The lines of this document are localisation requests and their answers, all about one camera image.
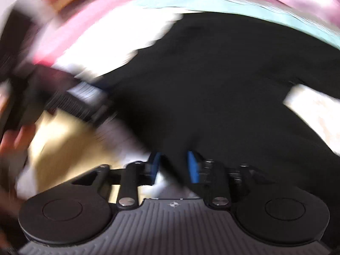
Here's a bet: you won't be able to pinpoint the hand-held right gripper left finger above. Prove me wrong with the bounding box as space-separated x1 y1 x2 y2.
72 152 162 210

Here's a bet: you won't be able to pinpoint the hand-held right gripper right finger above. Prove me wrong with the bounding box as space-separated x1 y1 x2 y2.
187 151 266 210

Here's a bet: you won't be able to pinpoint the black pants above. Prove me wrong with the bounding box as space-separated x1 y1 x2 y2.
101 12 340 200

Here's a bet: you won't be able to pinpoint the person's left hand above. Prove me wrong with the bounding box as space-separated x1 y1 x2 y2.
0 125 35 165

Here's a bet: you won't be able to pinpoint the patterned yellow and teal quilt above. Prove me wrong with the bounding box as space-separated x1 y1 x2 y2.
16 0 340 201

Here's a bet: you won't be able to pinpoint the bright pink cloth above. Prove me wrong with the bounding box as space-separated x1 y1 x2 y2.
32 0 139 65

